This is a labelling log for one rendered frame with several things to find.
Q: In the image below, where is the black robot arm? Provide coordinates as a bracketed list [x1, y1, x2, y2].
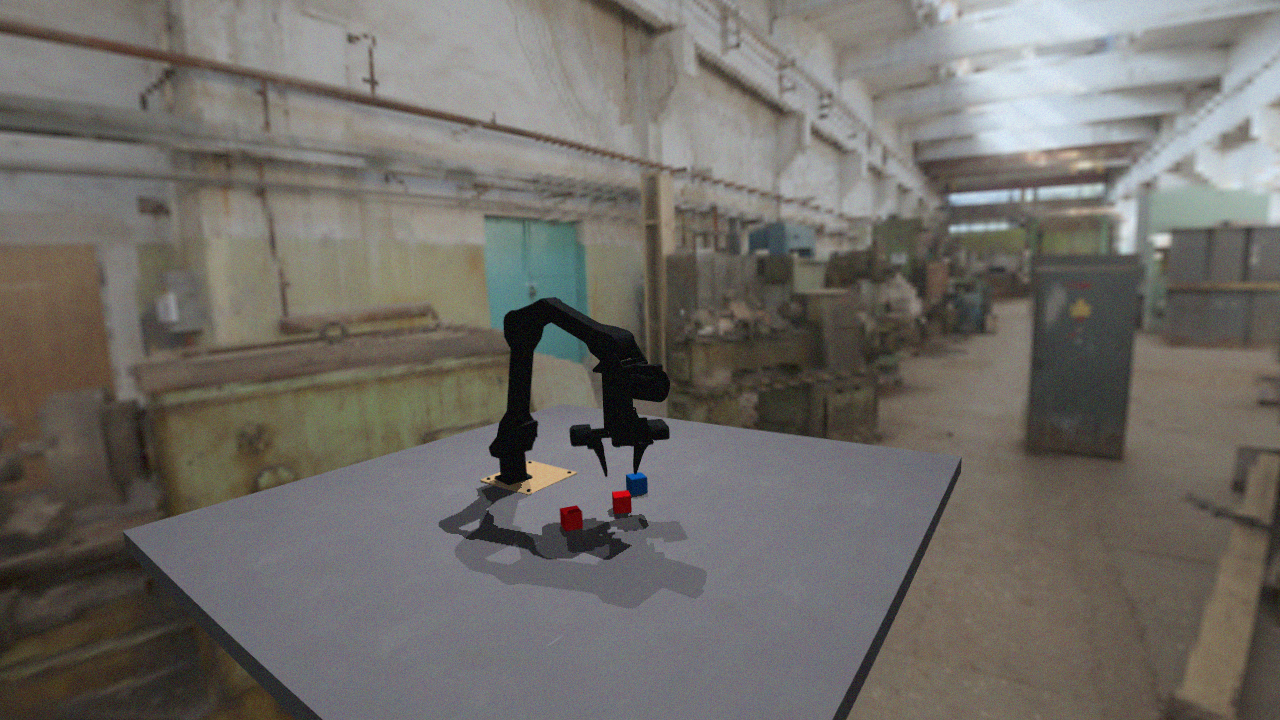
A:
[489, 297, 669, 486]

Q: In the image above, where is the blue cube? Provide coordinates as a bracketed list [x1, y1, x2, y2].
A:
[626, 473, 648, 495]

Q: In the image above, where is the red cube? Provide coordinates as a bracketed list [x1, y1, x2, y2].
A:
[612, 489, 632, 514]
[561, 506, 582, 530]

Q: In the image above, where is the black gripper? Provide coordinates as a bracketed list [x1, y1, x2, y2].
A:
[570, 397, 669, 477]

